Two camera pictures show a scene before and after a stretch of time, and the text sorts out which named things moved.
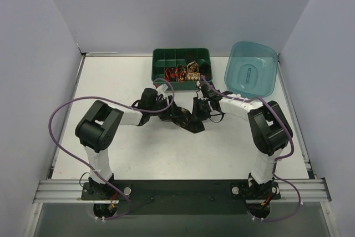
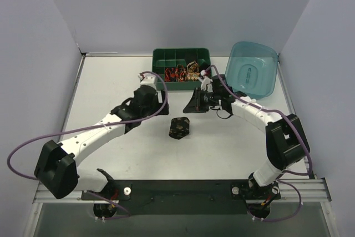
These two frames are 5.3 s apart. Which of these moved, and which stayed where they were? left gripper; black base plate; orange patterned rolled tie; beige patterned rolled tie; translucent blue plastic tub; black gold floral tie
Moved: black gold floral tie; left gripper
Stayed: black base plate; beige patterned rolled tie; orange patterned rolled tie; translucent blue plastic tub
